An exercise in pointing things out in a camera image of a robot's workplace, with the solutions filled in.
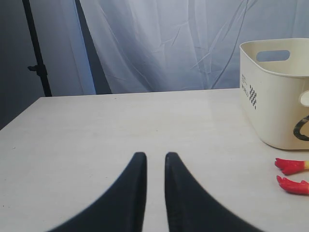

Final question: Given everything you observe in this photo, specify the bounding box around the large yellow rubber chicken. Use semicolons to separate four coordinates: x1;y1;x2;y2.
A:
274;158;309;195

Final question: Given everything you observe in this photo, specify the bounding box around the cream bin marked O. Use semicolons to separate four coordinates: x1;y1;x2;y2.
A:
239;38;309;150

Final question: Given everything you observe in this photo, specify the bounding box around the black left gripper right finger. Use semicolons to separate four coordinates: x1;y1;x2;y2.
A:
165;152;260;232

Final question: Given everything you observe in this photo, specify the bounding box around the black light stand pole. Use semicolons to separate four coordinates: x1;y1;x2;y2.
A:
22;0;52;97

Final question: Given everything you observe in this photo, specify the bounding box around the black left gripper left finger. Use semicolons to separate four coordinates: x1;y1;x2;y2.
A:
51;152;147;232

